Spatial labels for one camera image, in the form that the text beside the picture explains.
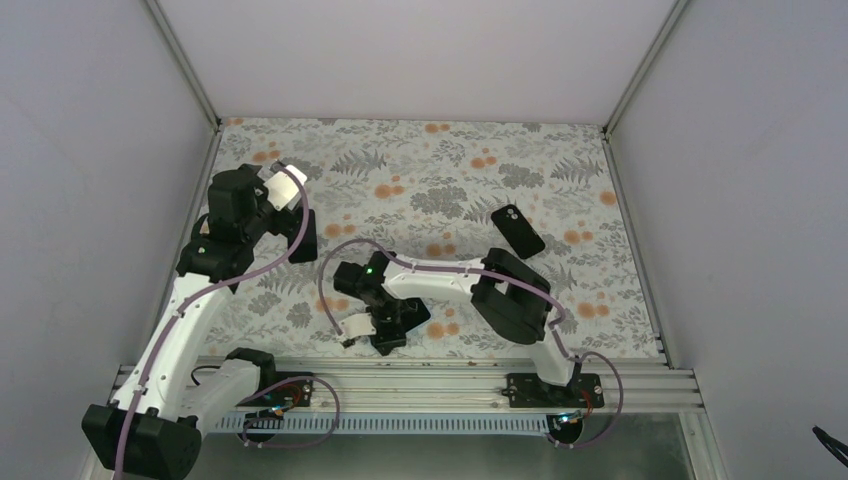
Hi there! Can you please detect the black bare phone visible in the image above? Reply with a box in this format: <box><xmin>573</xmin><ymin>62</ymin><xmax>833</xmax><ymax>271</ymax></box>
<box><xmin>287</xmin><ymin>208</ymin><xmax>318</xmax><ymax>264</ymax></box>

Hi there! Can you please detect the slotted grey cable duct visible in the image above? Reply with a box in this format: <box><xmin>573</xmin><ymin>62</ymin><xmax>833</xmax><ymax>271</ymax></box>
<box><xmin>205</xmin><ymin>414</ymin><xmax>561</xmax><ymax>436</ymax></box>

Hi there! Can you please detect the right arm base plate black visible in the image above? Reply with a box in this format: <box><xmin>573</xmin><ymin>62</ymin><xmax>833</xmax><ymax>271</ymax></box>
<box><xmin>500</xmin><ymin>373</ymin><xmax>605</xmax><ymax>409</ymax></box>

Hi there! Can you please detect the left aluminium frame post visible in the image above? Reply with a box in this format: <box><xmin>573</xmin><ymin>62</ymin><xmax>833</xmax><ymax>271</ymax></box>
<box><xmin>142</xmin><ymin>0</ymin><xmax>221</xmax><ymax>130</ymax></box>

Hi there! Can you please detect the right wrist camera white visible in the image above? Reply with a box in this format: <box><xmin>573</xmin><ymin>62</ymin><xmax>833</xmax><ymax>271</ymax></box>
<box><xmin>338</xmin><ymin>313</ymin><xmax>377</xmax><ymax>348</ymax></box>

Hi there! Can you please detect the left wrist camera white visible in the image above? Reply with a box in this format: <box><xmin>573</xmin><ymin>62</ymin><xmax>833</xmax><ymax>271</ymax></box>
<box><xmin>263</xmin><ymin>165</ymin><xmax>308</xmax><ymax>211</ymax></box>

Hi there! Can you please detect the aluminium rail front frame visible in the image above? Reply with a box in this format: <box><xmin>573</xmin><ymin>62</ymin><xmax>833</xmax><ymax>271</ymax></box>
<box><xmin>105</xmin><ymin>360</ymin><xmax>705</xmax><ymax>415</ymax></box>

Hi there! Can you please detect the floral patterned table mat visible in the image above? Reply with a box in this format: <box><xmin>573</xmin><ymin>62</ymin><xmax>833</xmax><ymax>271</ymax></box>
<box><xmin>201</xmin><ymin>117</ymin><xmax>660</xmax><ymax>360</ymax></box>

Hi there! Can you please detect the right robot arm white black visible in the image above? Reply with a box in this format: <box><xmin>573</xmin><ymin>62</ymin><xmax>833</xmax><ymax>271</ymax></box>
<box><xmin>332</xmin><ymin>248</ymin><xmax>581</xmax><ymax>407</ymax></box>

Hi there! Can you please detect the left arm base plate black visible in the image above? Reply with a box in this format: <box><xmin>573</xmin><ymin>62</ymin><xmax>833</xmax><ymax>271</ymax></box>
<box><xmin>237</xmin><ymin>373</ymin><xmax>314</xmax><ymax>409</ymax></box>

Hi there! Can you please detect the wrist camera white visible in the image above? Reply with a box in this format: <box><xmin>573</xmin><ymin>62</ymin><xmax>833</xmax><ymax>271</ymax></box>
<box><xmin>338</xmin><ymin>313</ymin><xmax>377</xmax><ymax>348</ymax></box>
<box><xmin>263</xmin><ymin>165</ymin><xmax>308</xmax><ymax>211</ymax></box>

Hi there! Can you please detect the black object at right edge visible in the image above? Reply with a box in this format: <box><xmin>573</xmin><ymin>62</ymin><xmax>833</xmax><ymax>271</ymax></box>
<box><xmin>812</xmin><ymin>425</ymin><xmax>848</xmax><ymax>467</ymax></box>

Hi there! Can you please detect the purple cable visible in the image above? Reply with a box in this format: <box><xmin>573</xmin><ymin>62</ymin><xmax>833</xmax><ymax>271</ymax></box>
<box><xmin>111</xmin><ymin>161</ymin><xmax>342</xmax><ymax>480</ymax></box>
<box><xmin>316</xmin><ymin>238</ymin><xmax>625</xmax><ymax>450</ymax></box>

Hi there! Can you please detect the aluminium frame post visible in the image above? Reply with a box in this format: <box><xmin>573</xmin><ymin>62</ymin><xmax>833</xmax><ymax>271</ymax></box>
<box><xmin>142</xmin><ymin>0</ymin><xmax>221</xmax><ymax>130</ymax></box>
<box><xmin>604</xmin><ymin>0</ymin><xmax>690</xmax><ymax>137</ymax></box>

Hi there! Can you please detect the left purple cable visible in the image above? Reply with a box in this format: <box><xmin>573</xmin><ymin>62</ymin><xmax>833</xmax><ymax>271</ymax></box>
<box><xmin>111</xmin><ymin>161</ymin><xmax>342</xmax><ymax>480</ymax></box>

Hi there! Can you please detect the right aluminium frame post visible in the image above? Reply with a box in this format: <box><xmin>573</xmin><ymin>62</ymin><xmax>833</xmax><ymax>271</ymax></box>
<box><xmin>604</xmin><ymin>0</ymin><xmax>690</xmax><ymax>137</ymax></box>

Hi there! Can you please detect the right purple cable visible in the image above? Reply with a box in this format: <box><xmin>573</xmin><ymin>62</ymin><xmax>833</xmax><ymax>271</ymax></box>
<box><xmin>316</xmin><ymin>238</ymin><xmax>625</xmax><ymax>450</ymax></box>

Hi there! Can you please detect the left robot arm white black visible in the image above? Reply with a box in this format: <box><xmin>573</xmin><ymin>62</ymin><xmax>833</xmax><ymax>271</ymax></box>
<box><xmin>81</xmin><ymin>164</ymin><xmax>317</xmax><ymax>479</ymax></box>

